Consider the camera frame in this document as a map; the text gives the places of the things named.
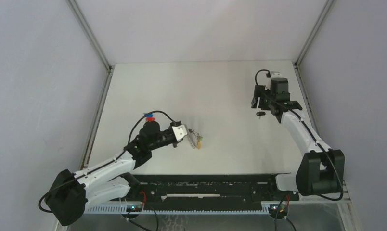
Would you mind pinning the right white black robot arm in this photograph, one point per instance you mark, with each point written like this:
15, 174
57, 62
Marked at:
321, 169

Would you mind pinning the black capped silver key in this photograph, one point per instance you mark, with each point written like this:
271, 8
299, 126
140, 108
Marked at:
260, 114

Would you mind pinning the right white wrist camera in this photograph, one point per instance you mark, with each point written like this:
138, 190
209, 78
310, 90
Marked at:
272, 75

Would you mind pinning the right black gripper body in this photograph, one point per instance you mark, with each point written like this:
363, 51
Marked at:
266, 100

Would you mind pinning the aluminium frame post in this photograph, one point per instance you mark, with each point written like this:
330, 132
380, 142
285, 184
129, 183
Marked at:
80, 17
314, 32

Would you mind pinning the white slotted cable duct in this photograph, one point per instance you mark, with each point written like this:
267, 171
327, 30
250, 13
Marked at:
261, 209

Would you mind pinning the right aluminium frame post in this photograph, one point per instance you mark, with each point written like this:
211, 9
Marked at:
314, 32

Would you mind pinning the right green circuit board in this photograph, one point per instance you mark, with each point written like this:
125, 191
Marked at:
278, 209

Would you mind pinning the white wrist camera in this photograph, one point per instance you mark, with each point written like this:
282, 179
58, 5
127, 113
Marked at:
180, 132
272, 75

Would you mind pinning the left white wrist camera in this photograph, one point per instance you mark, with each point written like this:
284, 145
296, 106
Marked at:
180, 132

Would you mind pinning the silver keyring with chain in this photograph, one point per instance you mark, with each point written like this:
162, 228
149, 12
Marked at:
193, 138

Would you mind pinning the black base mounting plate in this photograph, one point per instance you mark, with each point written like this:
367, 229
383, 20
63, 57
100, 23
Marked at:
226, 191

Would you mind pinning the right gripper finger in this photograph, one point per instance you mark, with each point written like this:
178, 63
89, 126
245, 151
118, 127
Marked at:
258, 91
254, 102

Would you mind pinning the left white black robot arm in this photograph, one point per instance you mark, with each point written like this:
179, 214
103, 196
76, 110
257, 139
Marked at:
71, 194

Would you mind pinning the yellow capped key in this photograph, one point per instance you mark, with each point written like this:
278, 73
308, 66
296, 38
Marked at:
199, 145

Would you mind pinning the left green circuit board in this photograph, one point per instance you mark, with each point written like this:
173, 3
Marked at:
134, 208

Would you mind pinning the green circuit board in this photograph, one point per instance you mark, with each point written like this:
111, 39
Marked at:
278, 209
134, 208

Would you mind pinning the left aluminium frame post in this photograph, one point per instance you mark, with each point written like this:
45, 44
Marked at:
80, 17

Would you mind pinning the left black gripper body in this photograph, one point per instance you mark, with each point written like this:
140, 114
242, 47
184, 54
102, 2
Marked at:
164, 139

